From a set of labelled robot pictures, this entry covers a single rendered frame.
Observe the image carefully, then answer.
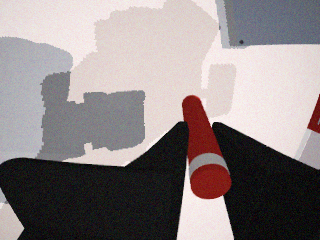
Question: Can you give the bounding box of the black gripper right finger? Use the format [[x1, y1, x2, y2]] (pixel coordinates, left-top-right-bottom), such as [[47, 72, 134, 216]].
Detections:
[[212, 123, 320, 240]]

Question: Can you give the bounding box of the grey sloped panel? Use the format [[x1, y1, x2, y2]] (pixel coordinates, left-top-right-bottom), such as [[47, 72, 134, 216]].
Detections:
[[232, 0, 320, 47]]

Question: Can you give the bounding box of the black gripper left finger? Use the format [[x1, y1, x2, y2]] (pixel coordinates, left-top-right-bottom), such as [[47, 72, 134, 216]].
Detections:
[[0, 121, 189, 240]]

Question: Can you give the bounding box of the red peg with white band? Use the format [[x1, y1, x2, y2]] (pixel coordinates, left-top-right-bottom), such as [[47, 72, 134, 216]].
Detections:
[[181, 95, 232, 200]]

